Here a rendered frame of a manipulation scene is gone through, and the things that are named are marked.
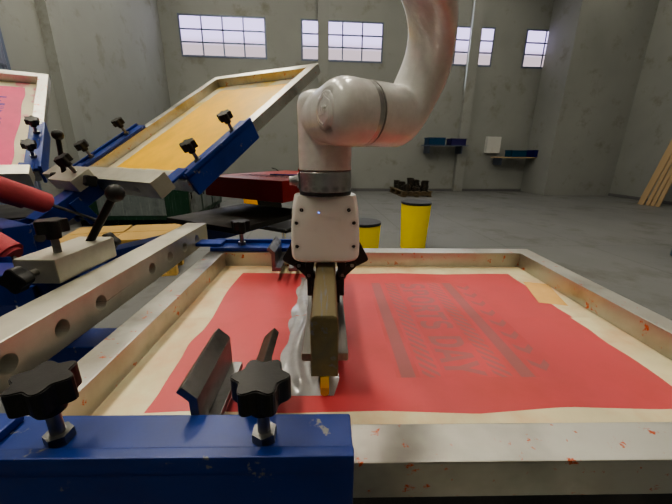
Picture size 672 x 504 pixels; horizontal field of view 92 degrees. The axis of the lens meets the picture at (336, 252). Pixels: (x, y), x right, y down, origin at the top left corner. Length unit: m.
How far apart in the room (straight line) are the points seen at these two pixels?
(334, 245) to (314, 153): 0.13
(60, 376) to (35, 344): 0.16
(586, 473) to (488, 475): 0.08
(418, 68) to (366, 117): 0.10
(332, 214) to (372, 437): 0.28
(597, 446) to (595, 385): 0.15
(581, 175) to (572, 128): 1.47
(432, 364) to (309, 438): 0.22
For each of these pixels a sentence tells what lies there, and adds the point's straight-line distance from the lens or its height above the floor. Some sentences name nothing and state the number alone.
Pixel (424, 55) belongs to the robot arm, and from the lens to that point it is 0.44.
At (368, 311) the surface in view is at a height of 0.95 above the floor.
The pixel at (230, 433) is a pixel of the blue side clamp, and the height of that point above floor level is 1.00.
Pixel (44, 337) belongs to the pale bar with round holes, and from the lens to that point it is 0.49.
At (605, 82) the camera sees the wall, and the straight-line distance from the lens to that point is 12.78.
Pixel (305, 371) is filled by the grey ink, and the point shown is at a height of 0.96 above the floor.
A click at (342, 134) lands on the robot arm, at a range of 0.37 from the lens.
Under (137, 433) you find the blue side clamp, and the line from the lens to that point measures 0.34.
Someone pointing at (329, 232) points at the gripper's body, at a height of 1.11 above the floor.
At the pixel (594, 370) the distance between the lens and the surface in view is 0.55.
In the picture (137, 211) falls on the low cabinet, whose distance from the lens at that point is 6.23.
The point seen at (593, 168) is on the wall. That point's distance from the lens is 12.82.
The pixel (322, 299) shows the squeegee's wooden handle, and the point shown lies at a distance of 0.38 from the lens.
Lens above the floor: 1.22
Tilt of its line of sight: 17 degrees down
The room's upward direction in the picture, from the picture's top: 1 degrees clockwise
